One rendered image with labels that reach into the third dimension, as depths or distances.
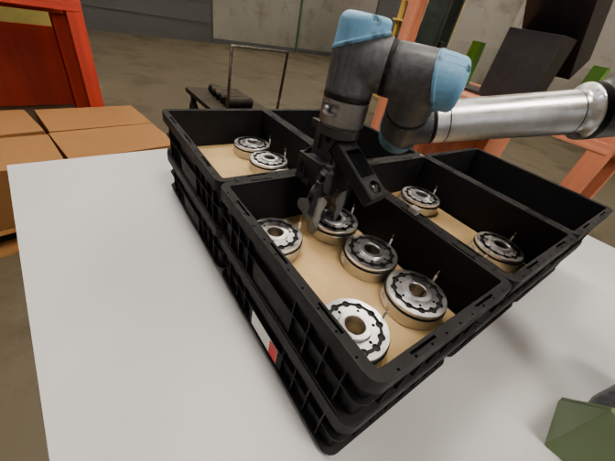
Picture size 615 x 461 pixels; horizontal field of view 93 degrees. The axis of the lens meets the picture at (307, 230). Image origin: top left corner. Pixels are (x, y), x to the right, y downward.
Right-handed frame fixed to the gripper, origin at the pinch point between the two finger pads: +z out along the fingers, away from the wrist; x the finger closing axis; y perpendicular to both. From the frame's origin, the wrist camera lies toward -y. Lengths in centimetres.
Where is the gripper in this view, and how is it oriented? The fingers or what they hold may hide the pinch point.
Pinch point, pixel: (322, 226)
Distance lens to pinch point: 59.6
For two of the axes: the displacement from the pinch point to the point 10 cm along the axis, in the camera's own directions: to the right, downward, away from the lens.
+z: -1.8, 7.8, 5.9
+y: -6.2, -5.6, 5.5
